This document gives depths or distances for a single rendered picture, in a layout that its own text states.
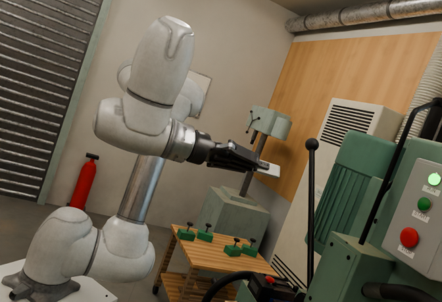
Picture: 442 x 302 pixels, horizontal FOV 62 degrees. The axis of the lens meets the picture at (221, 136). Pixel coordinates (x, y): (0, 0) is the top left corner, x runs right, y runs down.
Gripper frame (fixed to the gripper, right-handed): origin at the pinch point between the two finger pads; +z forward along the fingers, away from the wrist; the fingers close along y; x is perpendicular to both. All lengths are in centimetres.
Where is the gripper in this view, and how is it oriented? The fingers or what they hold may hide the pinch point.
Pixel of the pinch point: (266, 168)
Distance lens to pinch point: 90.7
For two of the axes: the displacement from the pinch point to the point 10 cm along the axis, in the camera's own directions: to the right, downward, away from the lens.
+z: 9.0, 2.9, 3.3
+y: 4.3, -3.7, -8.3
